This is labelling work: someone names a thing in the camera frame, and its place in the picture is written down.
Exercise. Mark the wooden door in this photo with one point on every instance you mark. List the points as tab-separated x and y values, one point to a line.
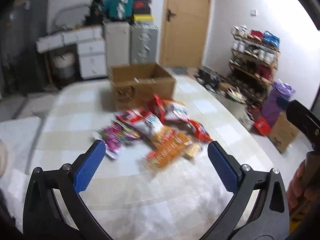
184	32

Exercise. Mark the orange cracker packet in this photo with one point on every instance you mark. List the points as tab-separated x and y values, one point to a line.
168	152

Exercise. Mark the wooden shoe rack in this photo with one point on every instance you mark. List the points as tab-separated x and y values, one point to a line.
253	65

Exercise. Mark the red cookie packet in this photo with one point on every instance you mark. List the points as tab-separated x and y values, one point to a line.
199	131

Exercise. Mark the right hand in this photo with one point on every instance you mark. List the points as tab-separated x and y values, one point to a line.
296	190

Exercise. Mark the checked tablecloth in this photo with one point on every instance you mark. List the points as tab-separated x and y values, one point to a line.
129	201

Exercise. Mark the small brown cardboard box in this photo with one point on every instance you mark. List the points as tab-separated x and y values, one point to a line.
282	133

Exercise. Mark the white drawer desk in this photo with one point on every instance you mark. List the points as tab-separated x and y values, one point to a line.
88	46

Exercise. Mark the white red noodle snack bag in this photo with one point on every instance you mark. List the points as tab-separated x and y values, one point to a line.
175	111

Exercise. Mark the yellow black shoe box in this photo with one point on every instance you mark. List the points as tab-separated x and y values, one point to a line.
143	18

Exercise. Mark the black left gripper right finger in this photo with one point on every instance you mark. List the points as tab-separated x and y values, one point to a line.
258	208

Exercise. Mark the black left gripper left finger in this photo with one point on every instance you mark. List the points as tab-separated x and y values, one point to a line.
53	208

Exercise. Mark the woven laundry basket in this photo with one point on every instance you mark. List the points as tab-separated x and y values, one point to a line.
64	65

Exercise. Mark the dark grey refrigerator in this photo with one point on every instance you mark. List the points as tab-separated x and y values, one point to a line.
22	66

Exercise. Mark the beige hard suitcase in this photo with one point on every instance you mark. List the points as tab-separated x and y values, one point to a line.
117	39

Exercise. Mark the red box on floor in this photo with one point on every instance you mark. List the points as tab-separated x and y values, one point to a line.
262	126

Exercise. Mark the silver hard suitcase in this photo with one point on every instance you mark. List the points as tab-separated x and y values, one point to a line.
143	43

